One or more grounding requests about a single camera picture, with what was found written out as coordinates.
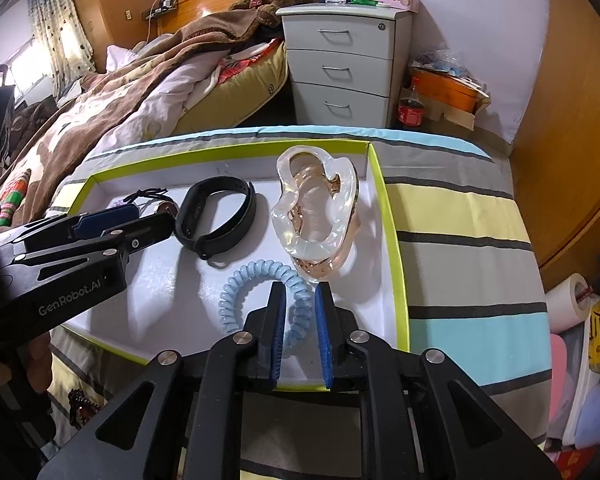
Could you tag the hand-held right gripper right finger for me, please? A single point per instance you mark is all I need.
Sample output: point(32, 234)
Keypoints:
point(324, 335)

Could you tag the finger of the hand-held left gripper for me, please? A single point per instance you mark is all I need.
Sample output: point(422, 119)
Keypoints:
point(105, 220)
point(145, 235)

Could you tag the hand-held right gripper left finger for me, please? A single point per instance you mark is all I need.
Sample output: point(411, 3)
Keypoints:
point(276, 330)

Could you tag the green cardboard box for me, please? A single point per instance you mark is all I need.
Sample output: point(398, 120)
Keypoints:
point(180, 290)

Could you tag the black wristband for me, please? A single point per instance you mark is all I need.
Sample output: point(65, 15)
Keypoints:
point(240, 210)

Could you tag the clear hair claw clip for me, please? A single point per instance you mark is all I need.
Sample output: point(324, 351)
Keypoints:
point(310, 220)

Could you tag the person's left hand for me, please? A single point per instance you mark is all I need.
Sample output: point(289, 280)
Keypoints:
point(32, 365)

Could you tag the brown blanket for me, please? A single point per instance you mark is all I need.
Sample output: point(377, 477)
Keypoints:
point(105, 95)

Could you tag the yellow pillow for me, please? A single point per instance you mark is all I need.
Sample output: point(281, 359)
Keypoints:
point(250, 95)

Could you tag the window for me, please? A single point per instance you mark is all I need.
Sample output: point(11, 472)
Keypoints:
point(22, 65)

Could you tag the dotted curtain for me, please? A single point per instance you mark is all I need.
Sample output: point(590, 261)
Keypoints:
point(60, 25)

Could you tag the tall wooden cabinet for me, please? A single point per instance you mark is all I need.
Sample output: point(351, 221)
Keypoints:
point(115, 5)

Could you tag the power strip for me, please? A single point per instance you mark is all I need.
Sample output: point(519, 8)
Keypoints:
point(162, 5)

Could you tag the cola bottle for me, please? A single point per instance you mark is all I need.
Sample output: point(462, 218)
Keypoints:
point(410, 110)

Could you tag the white paper roll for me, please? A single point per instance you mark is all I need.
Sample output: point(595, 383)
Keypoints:
point(565, 305)

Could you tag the white drawer nightstand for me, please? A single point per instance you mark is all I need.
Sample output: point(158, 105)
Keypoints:
point(340, 65)

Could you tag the orange box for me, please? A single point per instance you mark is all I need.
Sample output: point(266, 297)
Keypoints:
point(445, 92)

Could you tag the red box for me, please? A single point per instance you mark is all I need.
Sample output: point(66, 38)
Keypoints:
point(577, 465)

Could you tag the blue cloth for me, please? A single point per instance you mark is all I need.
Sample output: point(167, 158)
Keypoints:
point(597, 415)

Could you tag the clear plastic bag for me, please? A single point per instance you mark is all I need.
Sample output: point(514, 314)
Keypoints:
point(440, 62)

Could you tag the large wooden wardrobe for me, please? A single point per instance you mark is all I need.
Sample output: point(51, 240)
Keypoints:
point(570, 110)

